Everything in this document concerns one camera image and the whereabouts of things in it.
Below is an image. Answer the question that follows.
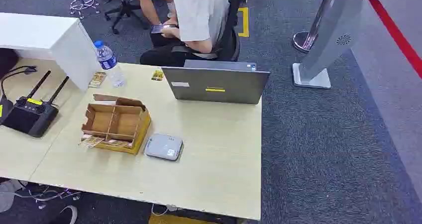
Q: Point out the grey laptop computer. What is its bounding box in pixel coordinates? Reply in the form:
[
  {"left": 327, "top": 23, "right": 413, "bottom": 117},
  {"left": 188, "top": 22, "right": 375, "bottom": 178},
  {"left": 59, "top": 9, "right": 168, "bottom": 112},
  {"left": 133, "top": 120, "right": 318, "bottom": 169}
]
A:
[{"left": 161, "top": 59, "right": 271, "bottom": 105}]

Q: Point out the small grey card reader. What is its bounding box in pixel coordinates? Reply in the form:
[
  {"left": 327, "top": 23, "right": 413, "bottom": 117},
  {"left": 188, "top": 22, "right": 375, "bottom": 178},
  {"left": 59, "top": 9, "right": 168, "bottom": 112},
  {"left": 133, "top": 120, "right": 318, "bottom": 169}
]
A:
[{"left": 144, "top": 133, "right": 184, "bottom": 161}]

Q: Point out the black office chair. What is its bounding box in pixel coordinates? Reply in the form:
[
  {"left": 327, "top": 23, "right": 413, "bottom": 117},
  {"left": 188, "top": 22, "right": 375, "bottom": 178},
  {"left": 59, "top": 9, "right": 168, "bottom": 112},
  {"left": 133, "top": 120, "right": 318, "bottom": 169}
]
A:
[{"left": 171, "top": 0, "right": 249, "bottom": 62}]

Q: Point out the person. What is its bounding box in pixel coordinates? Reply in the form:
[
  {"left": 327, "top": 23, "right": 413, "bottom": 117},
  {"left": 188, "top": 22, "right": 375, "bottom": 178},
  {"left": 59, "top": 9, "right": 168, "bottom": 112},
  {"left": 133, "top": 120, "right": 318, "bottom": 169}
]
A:
[{"left": 136, "top": 0, "right": 231, "bottom": 68}]

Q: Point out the dark smartphone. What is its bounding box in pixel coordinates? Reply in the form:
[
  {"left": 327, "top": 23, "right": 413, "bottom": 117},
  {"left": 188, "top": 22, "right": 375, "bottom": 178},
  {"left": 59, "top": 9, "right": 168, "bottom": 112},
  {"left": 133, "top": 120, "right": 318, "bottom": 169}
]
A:
[{"left": 150, "top": 24, "right": 178, "bottom": 34}]

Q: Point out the wooden compartment card box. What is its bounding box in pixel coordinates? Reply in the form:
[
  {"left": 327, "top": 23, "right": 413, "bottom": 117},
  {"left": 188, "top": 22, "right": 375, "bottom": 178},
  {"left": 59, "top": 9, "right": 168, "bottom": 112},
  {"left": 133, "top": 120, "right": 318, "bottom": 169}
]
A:
[{"left": 81, "top": 94, "right": 152, "bottom": 156}]

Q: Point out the clear plastic water bottle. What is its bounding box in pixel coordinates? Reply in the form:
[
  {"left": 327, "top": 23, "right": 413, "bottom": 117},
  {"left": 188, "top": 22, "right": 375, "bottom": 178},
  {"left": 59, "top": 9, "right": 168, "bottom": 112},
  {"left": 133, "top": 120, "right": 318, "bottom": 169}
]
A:
[{"left": 94, "top": 40, "right": 126, "bottom": 88}]

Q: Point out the black swivel chair base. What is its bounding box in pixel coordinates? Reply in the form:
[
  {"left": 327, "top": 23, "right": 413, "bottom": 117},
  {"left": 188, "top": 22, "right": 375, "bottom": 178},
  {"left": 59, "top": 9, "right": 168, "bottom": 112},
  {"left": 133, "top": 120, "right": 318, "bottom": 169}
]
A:
[{"left": 104, "top": 0, "right": 151, "bottom": 35}]

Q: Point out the grey kiosk stand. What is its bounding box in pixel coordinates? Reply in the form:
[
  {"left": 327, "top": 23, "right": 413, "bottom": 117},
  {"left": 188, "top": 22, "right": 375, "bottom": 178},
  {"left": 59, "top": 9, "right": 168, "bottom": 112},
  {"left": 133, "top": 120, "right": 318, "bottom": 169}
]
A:
[{"left": 292, "top": 0, "right": 365, "bottom": 90}]

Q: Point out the white cabinet box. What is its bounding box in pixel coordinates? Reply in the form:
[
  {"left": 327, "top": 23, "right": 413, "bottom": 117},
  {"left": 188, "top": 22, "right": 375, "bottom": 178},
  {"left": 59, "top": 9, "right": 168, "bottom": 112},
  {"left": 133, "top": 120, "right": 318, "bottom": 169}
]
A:
[{"left": 0, "top": 12, "right": 101, "bottom": 92}]

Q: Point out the black remote controller with antennas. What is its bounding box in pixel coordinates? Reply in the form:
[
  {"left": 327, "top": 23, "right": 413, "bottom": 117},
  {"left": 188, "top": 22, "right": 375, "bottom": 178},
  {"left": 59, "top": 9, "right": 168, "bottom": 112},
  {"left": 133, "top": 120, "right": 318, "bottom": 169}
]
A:
[{"left": 1, "top": 71, "right": 70, "bottom": 138}]

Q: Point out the chrome stanchion post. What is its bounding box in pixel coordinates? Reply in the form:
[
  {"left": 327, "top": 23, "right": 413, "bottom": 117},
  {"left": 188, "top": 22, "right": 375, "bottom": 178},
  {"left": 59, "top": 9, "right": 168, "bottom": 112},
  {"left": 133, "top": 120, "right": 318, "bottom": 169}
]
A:
[{"left": 293, "top": 0, "right": 340, "bottom": 54}]

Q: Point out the black cable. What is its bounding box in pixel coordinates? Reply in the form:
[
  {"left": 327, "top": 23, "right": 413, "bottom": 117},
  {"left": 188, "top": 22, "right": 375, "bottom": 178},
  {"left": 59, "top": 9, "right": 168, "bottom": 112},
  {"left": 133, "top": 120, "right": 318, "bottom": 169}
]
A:
[{"left": 0, "top": 65, "right": 38, "bottom": 101}]

